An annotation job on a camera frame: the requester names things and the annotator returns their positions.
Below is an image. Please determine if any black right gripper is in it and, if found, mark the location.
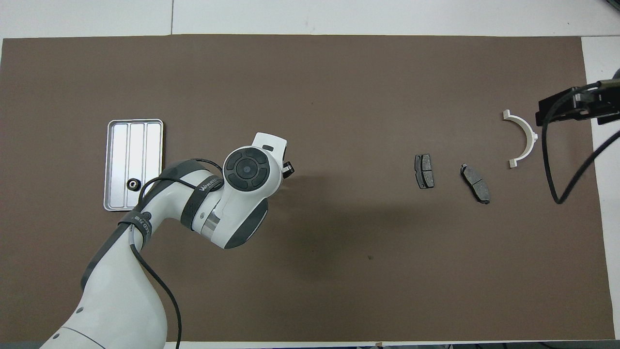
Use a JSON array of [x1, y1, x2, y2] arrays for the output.
[[535, 70, 620, 126]]

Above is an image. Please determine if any silver ribbed metal tray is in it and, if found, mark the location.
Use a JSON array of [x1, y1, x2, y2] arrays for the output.
[[103, 119, 164, 212]]

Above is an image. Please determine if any brown table mat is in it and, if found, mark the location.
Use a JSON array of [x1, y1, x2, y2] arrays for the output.
[[0, 34, 616, 342]]

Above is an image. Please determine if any tapered grey brake pad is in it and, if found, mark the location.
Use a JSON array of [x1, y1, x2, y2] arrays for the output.
[[460, 164, 491, 205]]

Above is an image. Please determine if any rectangular dark brake pad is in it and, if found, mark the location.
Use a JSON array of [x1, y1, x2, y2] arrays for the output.
[[414, 154, 435, 190]]

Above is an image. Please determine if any white half-ring bracket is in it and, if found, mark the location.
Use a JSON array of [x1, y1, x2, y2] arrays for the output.
[[502, 110, 539, 169]]

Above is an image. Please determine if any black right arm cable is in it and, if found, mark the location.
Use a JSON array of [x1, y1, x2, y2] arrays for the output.
[[541, 81, 620, 205]]

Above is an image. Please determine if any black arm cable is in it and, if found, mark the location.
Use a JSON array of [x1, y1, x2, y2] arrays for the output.
[[541, 81, 620, 205], [128, 159, 225, 349]]

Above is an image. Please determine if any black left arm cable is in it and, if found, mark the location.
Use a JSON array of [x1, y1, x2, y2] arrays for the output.
[[128, 159, 225, 349]]

